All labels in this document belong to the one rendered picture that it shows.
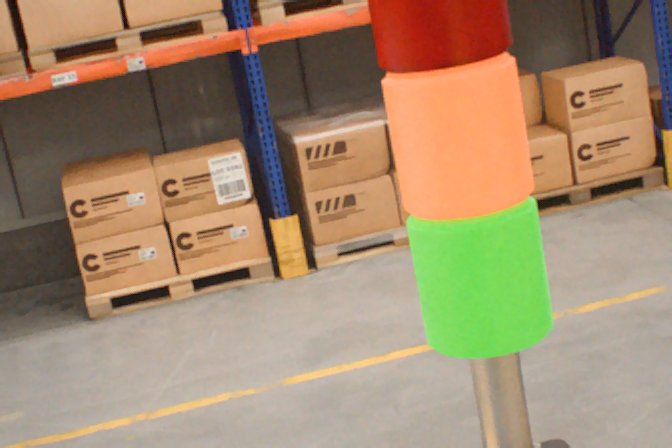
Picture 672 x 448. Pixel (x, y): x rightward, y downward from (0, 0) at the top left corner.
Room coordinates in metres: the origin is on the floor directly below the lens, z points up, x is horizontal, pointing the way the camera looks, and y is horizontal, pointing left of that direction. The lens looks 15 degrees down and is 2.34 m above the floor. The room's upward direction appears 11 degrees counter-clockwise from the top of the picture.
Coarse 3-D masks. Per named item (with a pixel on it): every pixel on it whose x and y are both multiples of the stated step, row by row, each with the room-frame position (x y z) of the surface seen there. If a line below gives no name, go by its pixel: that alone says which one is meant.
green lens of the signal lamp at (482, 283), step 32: (416, 224) 0.47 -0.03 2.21; (448, 224) 0.45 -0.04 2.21; (480, 224) 0.45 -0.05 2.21; (512, 224) 0.45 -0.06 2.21; (416, 256) 0.47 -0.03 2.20; (448, 256) 0.45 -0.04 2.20; (480, 256) 0.45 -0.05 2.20; (512, 256) 0.45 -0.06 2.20; (448, 288) 0.45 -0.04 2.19; (480, 288) 0.45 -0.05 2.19; (512, 288) 0.45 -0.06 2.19; (544, 288) 0.46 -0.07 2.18; (448, 320) 0.45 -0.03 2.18; (480, 320) 0.45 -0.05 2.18; (512, 320) 0.45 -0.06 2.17; (544, 320) 0.46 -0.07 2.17; (448, 352) 0.46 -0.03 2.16; (480, 352) 0.45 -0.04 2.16; (512, 352) 0.45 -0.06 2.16
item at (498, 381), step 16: (480, 368) 0.47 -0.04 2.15; (496, 368) 0.46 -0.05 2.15; (512, 368) 0.47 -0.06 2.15; (480, 384) 0.47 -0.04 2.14; (496, 384) 0.46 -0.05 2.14; (512, 384) 0.46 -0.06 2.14; (480, 400) 0.47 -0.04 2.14; (496, 400) 0.46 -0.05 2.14; (512, 400) 0.46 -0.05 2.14; (480, 416) 0.47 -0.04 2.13; (496, 416) 0.46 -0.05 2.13; (512, 416) 0.46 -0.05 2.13; (528, 416) 0.47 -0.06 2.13; (496, 432) 0.46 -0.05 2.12; (512, 432) 0.46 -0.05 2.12; (528, 432) 0.47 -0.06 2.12
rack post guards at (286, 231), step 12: (276, 228) 7.90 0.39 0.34; (288, 228) 7.91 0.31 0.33; (276, 240) 7.91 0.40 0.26; (288, 240) 7.91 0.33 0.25; (300, 240) 7.93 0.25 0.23; (288, 252) 7.90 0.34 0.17; (300, 252) 7.91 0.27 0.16; (288, 264) 7.90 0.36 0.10; (300, 264) 7.91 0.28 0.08; (288, 276) 7.90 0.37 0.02
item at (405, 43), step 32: (384, 0) 0.46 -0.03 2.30; (416, 0) 0.45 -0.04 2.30; (448, 0) 0.45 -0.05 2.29; (480, 0) 0.45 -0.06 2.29; (384, 32) 0.46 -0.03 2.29; (416, 32) 0.45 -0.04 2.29; (448, 32) 0.45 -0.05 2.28; (480, 32) 0.45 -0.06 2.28; (384, 64) 0.46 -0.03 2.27; (416, 64) 0.45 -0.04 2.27; (448, 64) 0.45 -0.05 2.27
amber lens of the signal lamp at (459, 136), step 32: (480, 64) 0.46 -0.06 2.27; (512, 64) 0.46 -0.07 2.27; (384, 96) 0.47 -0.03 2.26; (416, 96) 0.45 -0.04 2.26; (448, 96) 0.45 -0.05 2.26; (480, 96) 0.45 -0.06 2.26; (512, 96) 0.46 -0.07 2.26; (416, 128) 0.45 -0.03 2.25; (448, 128) 0.45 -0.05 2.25; (480, 128) 0.45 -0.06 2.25; (512, 128) 0.46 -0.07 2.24; (416, 160) 0.46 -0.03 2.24; (448, 160) 0.45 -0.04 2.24; (480, 160) 0.45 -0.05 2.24; (512, 160) 0.45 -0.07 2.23; (416, 192) 0.46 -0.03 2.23; (448, 192) 0.45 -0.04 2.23; (480, 192) 0.45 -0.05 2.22; (512, 192) 0.45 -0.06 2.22
